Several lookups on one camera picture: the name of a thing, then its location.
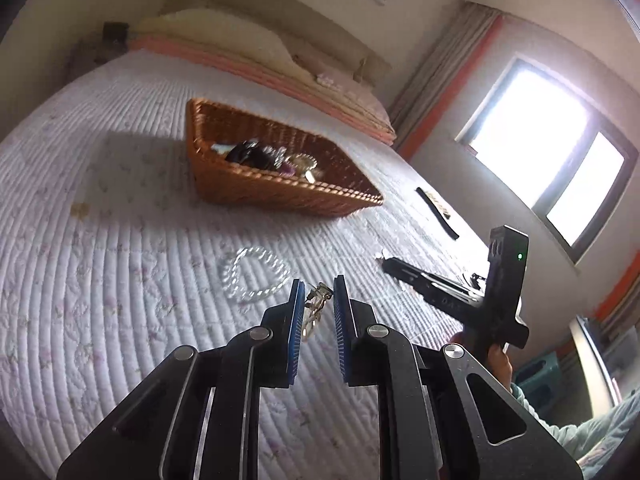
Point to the white quilted bedspread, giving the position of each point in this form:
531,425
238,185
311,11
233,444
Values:
125,260

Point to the clear crystal hair accessory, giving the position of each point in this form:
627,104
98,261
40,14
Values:
275,152

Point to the cream floral pillow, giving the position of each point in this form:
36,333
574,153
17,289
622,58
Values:
225,35

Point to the white desk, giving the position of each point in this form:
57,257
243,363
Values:
592,360

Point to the window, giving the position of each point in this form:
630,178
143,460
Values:
540,135

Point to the person's right hand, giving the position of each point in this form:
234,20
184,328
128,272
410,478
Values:
500,367

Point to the metal hair clip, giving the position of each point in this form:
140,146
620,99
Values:
310,176

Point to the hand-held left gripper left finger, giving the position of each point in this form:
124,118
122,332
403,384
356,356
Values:
295,330

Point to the folded salmon blanket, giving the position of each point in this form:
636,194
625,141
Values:
200,55

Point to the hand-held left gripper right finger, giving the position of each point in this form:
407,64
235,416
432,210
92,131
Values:
342,330

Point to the beige padded headboard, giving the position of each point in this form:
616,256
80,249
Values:
280,10

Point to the green plastic stool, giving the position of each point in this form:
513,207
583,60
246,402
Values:
540,380

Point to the pink pillow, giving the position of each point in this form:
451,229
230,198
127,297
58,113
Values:
360,105

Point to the brown wicker basket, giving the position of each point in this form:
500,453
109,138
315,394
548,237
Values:
240,190

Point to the folded yellow and pink blankets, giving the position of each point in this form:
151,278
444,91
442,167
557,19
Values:
307,87

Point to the striped curtain with orange trim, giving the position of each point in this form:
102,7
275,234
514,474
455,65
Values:
440,80

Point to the dark purple hair accessory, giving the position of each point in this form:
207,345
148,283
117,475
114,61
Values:
245,152

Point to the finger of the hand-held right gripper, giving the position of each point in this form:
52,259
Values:
415,275

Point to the person's right forearm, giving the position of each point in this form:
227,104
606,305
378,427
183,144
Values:
565,435

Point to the bedside table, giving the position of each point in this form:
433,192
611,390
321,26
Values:
92,50

